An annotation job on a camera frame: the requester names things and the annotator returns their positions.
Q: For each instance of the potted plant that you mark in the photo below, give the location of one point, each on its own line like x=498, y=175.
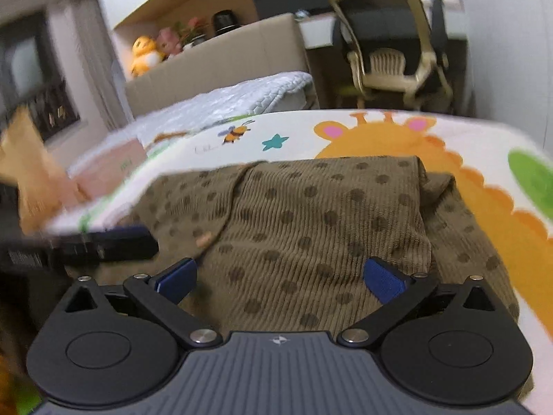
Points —
x=192, y=32

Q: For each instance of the yellow plush toy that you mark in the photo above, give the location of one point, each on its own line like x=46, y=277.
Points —
x=144, y=56

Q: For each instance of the pink plush toy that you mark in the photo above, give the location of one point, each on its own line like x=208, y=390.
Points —
x=168, y=43

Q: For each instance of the white desk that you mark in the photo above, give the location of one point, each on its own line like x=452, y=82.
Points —
x=317, y=30

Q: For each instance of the beige tote bag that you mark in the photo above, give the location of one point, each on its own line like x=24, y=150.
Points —
x=30, y=173

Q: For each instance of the grey curtain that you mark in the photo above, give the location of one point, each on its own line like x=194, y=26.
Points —
x=95, y=60

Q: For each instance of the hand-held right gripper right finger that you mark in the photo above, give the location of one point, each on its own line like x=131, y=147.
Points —
x=384, y=281

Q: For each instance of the beige mesh office chair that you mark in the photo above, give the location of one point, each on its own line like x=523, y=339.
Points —
x=389, y=30

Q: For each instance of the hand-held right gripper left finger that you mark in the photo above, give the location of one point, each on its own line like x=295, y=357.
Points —
x=177, y=279

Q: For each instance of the pink gift box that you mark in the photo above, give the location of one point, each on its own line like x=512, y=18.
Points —
x=112, y=168

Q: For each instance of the beige padded headboard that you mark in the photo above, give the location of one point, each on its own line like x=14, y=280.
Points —
x=242, y=56

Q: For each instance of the white wardrobe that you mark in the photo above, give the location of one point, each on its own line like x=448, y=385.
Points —
x=505, y=30

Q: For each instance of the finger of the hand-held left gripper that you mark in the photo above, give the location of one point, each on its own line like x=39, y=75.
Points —
x=116, y=250
x=121, y=231

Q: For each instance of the window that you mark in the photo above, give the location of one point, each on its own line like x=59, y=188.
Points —
x=30, y=82

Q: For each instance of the cartoon printed mat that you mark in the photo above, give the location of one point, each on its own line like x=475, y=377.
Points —
x=484, y=160

